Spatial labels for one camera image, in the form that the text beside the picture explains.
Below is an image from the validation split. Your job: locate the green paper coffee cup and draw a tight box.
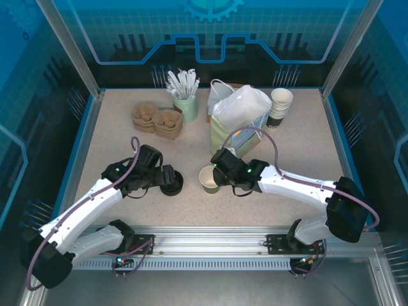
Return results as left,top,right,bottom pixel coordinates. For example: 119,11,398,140
198,165,221,194

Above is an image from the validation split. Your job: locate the green printed paper bag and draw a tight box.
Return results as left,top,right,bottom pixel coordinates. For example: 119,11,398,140
208,79,274,160

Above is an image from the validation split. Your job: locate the brown pulp cup carrier stack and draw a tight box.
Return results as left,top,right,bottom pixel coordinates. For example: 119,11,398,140
131,102,184,141

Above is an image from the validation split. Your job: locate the green straw holder cup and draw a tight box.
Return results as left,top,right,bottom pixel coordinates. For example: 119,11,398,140
173,94,199,124

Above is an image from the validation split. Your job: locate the folded white paper bag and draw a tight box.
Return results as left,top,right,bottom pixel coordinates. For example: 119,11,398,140
207,81,224,124

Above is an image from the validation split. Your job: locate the white wrapped straw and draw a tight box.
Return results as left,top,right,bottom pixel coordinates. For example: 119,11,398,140
186,67,197,98
189,75,201,98
177,67,189,98
166,70,182,98
165,82,181,98

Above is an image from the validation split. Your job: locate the stack of paper cups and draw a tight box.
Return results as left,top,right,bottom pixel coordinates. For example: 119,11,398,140
270,87,294,111

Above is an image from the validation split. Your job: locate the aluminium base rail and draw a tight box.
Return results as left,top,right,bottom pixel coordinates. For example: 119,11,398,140
40,225,383,259

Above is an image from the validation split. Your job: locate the aluminium side rail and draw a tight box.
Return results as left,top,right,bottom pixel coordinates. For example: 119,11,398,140
52,91,106,232

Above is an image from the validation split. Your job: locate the slotted grey cable duct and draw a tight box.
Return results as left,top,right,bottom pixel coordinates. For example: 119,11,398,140
75,258,319,272

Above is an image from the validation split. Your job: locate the aluminium corner post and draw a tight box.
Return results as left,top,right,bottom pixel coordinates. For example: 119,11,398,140
34,0,106,100
319,0,377,100

